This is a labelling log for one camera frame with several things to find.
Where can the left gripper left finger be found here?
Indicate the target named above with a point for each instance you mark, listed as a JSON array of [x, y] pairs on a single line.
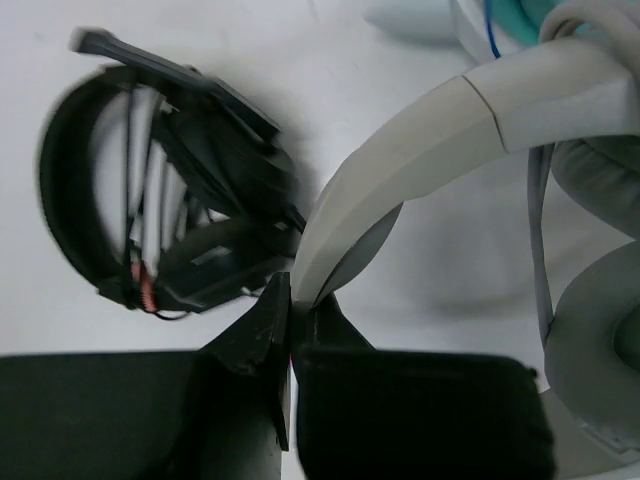
[[218, 412]]

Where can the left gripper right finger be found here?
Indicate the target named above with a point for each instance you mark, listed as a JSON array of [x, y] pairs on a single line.
[[367, 413]]

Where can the white gaming headphones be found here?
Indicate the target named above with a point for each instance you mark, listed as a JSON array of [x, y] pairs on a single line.
[[571, 102]]

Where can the black headphones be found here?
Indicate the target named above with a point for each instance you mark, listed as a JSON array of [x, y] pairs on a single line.
[[209, 193]]

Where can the teal cat-ear headphones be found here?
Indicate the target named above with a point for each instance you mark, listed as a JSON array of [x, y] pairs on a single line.
[[486, 30]]

